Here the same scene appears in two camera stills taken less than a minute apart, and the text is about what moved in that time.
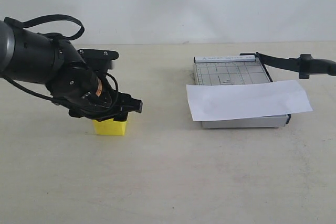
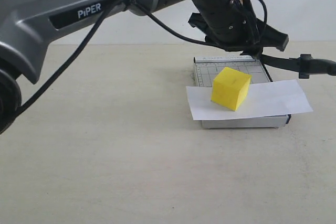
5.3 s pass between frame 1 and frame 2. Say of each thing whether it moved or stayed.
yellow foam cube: moved
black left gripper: moved
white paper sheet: stayed
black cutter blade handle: stayed
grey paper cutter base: stayed
